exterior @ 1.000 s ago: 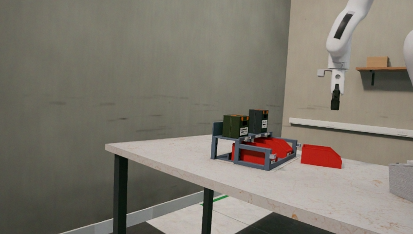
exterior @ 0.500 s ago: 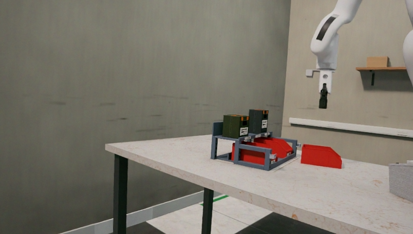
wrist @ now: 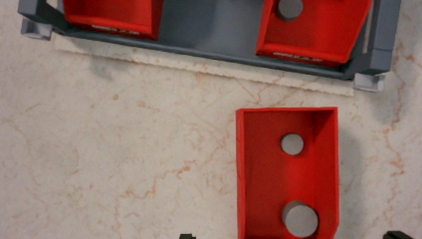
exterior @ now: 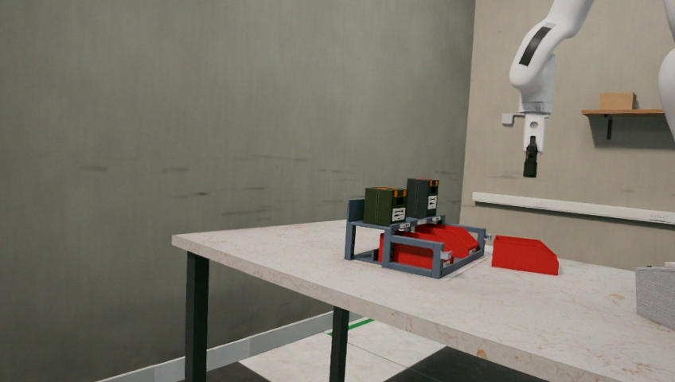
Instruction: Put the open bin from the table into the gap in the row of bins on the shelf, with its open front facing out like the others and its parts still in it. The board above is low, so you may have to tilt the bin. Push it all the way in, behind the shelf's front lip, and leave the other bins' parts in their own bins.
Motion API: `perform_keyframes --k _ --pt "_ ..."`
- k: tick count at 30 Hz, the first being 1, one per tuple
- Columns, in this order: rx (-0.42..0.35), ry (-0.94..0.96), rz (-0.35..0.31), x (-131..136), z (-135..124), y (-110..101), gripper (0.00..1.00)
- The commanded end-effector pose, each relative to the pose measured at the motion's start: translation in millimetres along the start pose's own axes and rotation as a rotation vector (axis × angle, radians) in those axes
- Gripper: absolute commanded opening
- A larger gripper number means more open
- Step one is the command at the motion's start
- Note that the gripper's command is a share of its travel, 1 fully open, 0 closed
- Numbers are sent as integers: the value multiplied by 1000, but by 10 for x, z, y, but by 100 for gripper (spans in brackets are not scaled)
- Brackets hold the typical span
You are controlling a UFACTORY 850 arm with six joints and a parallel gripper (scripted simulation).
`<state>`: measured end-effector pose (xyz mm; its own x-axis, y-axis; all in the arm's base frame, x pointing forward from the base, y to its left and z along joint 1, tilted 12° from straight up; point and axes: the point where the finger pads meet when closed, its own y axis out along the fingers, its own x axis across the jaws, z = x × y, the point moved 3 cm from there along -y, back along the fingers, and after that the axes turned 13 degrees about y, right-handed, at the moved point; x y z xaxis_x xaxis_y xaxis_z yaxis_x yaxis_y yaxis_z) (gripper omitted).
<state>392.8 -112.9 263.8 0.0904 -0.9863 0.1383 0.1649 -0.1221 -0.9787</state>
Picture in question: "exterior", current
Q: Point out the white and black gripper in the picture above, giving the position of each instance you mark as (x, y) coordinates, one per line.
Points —
(536, 133)

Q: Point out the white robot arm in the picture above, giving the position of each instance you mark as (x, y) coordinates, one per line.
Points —
(534, 76)

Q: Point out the red bin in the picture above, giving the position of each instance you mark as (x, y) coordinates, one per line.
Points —
(452, 237)
(411, 255)
(522, 254)

